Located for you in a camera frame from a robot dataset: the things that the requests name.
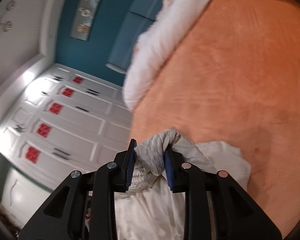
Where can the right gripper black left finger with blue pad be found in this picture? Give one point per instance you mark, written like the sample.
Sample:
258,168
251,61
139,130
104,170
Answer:
82,206

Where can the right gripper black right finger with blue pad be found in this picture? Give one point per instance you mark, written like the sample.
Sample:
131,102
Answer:
216,206

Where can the white padded jacket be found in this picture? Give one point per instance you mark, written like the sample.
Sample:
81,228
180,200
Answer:
149,210

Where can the white wardrobe with red stickers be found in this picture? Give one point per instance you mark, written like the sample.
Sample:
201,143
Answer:
65,120

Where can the orange bed blanket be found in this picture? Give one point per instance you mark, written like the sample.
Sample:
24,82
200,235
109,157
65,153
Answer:
236,78

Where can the white rolled duvet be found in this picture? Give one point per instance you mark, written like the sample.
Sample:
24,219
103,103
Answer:
154,46

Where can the teal upholstered headboard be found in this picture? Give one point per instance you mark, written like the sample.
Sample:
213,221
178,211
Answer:
138,19

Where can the long wall picture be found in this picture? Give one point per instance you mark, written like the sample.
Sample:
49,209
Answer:
83,19

